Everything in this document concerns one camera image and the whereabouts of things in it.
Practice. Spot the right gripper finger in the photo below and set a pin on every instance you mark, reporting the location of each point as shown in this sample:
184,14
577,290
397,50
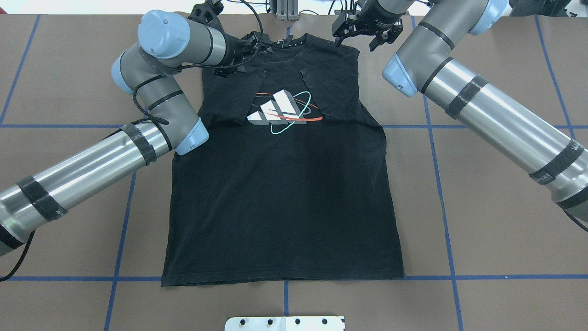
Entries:
381,38
342,32

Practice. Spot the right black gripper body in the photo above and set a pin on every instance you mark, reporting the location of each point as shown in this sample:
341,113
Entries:
379,22

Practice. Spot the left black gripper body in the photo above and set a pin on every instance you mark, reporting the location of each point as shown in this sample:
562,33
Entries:
234,48

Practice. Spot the black graphic t-shirt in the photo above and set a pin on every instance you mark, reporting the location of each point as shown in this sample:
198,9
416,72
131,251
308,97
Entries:
292,183

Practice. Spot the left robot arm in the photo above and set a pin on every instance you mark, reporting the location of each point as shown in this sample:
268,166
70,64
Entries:
167,44

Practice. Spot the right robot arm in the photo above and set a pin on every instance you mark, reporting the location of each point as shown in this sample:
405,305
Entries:
423,64

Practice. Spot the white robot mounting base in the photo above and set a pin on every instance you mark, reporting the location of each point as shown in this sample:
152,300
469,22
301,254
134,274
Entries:
286,323

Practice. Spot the aluminium frame post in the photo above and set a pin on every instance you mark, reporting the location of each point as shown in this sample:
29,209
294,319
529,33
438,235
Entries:
285,10

